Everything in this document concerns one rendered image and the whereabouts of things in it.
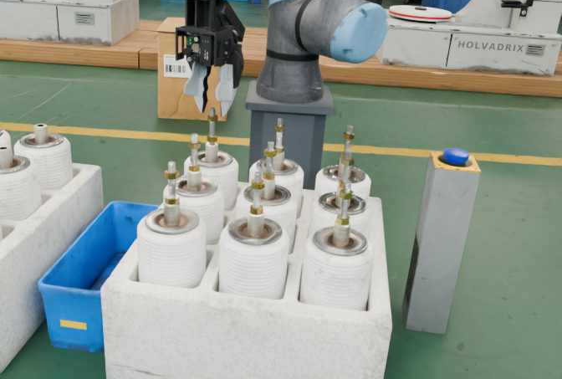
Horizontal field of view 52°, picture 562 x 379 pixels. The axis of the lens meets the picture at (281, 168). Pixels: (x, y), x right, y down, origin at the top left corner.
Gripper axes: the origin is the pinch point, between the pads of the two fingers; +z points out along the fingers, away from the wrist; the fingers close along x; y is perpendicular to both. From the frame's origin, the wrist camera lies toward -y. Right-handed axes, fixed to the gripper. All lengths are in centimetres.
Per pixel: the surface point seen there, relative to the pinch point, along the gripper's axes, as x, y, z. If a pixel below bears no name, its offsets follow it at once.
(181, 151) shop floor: -38, -55, 35
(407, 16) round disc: 4, -195, 6
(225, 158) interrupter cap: 2.1, -0.5, 9.6
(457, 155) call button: 41.0, -3.1, 2.0
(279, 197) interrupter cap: 16.3, 9.7, 9.7
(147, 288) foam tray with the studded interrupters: 5.3, 30.1, 17.0
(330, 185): 21.8, -0.4, 10.4
